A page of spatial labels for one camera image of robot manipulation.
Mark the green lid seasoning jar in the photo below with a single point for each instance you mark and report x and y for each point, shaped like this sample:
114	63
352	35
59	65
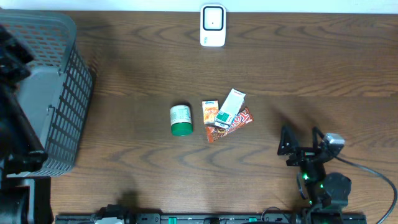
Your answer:
181	120

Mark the white barcode scanner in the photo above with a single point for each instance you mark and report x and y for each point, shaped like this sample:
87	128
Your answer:
212	25

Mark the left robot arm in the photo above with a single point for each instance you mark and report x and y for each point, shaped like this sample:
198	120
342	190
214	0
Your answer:
23	199

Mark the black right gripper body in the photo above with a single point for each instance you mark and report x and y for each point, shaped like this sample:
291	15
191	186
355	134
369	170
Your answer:
303	156

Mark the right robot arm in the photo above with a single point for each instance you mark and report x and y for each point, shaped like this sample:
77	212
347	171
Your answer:
327	193

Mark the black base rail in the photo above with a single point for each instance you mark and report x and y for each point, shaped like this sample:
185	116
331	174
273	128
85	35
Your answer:
155	218

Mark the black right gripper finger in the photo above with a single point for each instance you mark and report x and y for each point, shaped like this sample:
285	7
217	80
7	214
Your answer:
316	135
288	142

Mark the orange tissue pack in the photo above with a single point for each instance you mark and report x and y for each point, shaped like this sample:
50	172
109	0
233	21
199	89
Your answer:
210	110

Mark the red chocolate bar wrapper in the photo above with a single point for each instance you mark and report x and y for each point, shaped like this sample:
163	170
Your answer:
219	130

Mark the white green carton box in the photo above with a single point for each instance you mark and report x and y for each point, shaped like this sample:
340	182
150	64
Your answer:
229	109

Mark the grey plastic shopping basket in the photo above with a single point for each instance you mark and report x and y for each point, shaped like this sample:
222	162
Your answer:
56	96

